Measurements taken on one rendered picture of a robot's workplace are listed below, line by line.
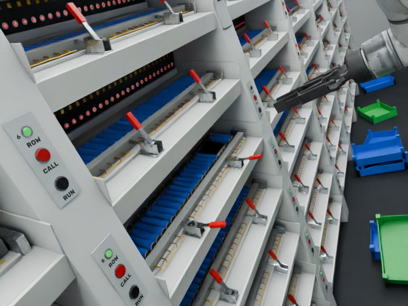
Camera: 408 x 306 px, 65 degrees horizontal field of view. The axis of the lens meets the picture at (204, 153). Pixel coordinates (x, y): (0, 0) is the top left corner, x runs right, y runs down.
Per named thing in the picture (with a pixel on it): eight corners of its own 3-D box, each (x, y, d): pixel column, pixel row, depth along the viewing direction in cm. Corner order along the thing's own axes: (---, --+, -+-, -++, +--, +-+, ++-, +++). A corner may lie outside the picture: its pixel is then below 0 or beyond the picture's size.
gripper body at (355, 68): (360, 43, 75) (323, 62, 80) (360, 52, 68) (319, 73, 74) (374, 70, 77) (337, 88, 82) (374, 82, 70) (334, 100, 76)
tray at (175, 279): (263, 149, 103) (262, 122, 99) (173, 316, 57) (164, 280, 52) (206, 142, 111) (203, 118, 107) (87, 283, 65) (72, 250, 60)
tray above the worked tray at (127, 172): (241, 93, 97) (238, 46, 90) (119, 229, 50) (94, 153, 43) (181, 90, 105) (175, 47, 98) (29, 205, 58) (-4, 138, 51)
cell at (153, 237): (136, 232, 69) (161, 239, 67) (131, 238, 68) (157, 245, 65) (134, 226, 68) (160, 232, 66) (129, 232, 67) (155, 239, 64)
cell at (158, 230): (141, 226, 71) (166, 232, 68) (136, 232, 70) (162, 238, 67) (139, 220, 70) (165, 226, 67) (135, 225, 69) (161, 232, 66)
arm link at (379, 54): (387, 34, 65) (357, 50, 68) (405, 73, 67) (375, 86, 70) (385, 26, 72) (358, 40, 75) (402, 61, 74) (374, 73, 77)
